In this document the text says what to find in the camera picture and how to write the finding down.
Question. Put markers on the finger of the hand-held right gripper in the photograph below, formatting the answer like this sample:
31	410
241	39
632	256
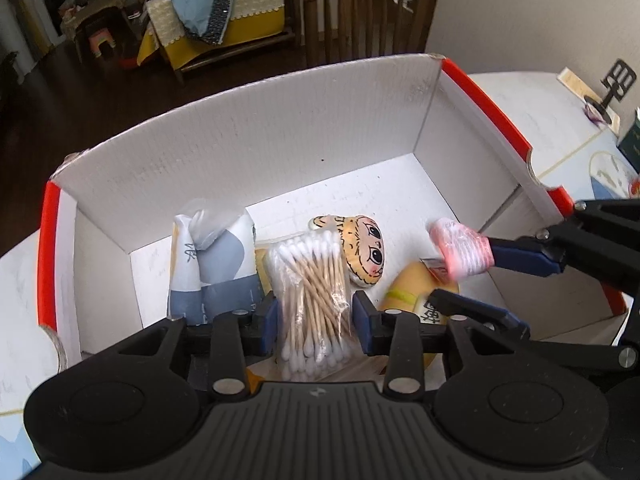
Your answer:
480	312
520	256

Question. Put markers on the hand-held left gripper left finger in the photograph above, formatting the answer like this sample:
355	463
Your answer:
267	327

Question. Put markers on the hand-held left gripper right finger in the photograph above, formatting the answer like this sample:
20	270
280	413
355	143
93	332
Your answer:
364	325

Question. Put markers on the cotton swab pack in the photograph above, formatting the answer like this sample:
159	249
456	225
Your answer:
310	300

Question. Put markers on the yellow snack packet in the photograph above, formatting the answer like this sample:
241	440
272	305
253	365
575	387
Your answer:
405	285

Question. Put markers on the small pink packet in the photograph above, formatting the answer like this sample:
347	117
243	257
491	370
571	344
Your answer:
462	250

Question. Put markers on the small red white packet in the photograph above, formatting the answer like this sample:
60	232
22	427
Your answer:
434	269

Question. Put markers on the cartoon face pouch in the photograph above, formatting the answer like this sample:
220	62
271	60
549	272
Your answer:
367	252

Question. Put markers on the blue white tissue pack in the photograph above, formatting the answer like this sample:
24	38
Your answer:
220	260

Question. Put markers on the red cardboard box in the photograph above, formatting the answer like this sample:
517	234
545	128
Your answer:
300	135

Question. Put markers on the dark green box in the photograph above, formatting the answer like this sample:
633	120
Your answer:
631	145

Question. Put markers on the small purple packet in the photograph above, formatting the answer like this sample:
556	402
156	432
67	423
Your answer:
595	115

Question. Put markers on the tan notepad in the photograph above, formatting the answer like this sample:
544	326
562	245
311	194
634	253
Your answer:
575	82

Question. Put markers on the black phone stand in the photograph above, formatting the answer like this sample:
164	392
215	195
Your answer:
620	77

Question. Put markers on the sofa with cream cover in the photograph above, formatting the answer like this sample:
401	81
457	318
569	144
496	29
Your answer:
255	10

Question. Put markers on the pink plastic stool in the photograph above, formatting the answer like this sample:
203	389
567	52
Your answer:
102	40

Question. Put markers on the wooden coffee table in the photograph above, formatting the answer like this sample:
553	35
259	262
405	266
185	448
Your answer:
100	5

